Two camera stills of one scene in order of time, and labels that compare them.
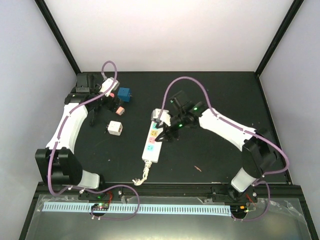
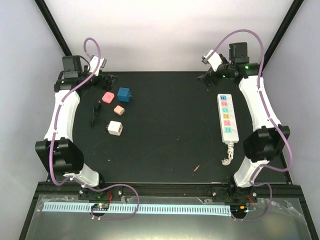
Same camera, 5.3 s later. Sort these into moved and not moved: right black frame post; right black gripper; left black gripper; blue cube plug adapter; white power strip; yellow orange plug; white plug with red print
Moved: white power strip; right black gripper; left black gripper
Not moved: white plug with red print; right black frame post; blue cube plug adapter; yellow orange plug
